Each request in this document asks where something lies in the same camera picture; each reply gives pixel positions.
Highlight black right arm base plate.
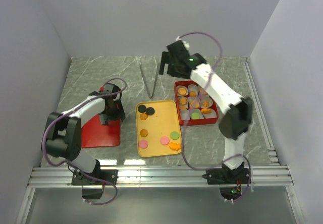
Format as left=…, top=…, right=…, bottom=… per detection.
left=202, top=168, right=250, bottom=185

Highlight red box lid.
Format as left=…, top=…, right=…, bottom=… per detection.
left=82, top=115, right=121, bottom=148

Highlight maple leaf cookie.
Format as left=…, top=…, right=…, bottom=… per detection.
left=178, top=97, right=187, bottom=105

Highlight steel tongs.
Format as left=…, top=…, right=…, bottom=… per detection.
left=138, top=62, right=160, bottom=99

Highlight small flower butter cookie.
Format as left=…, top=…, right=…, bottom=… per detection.
left=139, top=112, right=148, bottom=121

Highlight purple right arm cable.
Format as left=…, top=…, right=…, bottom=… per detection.
left=176, top=32, right=252, bottom=202

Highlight orange fish cookie under stack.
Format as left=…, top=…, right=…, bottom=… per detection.
left=169, top=142, right=182, bottom=151

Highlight pink sandwich cookie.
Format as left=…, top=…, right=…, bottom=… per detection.
left=160, top=136, right=170, bottom=145
left=138, top=139, right=149, bottom=149

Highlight black sandwich cookie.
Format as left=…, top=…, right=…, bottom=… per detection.
left=146, top=107, right=155, bottom=116
left=137, top=104, right=146, bottom=113

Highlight small orange fish cookie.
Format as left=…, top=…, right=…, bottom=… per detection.
left=201, top=108, right=212, bottom=114

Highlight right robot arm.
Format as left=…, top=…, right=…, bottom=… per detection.
left=159, top=51, right=253, bottom=183

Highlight yellow cookie tray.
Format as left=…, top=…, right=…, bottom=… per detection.
left=135, top=100, right=182, bottom=158

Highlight beige dotted round cookie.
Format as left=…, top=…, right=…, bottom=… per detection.
left=190, top=99, right=200, bottom=108

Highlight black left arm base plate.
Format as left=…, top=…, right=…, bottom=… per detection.
left=71, top=170, right=118, bottom=186

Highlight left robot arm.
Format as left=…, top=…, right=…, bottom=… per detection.
left=41, top=91, right=125, bottom=185

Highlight aluminium table rail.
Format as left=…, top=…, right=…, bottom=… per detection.
left=27, top=165, right=293, bottom=188

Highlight white red left wrist camera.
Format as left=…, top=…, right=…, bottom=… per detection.
left=100, top=83, right=120, bottom=94

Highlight green sandwich cookie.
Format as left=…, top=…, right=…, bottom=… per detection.
left=170, top=131, right=180, bottom=140
left=191, top=112, right=200, bottom=120

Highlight red cookie box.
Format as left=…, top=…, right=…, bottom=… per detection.
left=174, top=80, right=219, bottom=126

